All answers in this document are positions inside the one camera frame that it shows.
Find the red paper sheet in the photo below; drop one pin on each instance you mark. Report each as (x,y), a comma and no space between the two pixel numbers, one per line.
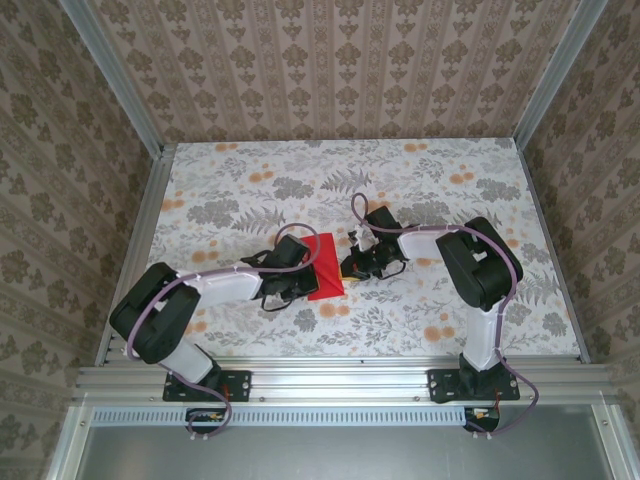
(327,250)

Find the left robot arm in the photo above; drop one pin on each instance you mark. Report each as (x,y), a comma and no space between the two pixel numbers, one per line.
(225,287)

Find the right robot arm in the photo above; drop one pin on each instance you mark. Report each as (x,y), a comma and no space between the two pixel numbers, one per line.
(420,245)

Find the grey metal sheet panel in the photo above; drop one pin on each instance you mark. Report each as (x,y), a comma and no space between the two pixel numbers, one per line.
(340,455)

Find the floral table mat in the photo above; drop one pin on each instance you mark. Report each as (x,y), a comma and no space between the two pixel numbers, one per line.
(425,165)

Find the black connector board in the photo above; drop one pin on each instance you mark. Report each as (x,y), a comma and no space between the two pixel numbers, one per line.
(481,426)
(197,426)

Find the long aluminium frame rail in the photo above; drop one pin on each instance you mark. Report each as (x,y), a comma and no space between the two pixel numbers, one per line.
(340,380)

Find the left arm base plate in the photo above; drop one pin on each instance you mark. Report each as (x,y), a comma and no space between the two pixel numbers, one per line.
(240,385)

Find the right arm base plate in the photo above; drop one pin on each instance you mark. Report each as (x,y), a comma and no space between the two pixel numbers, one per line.
(440,387)

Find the aluminium side rail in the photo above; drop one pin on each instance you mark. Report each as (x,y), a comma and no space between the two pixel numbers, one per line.
(553,250)
(145,220)

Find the aluminium frame post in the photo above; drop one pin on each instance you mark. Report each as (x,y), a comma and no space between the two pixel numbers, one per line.
(554,75)
(119,80)

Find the short aluminium frame rail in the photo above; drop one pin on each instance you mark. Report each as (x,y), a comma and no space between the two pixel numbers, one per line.
(611,445)
(67,445)

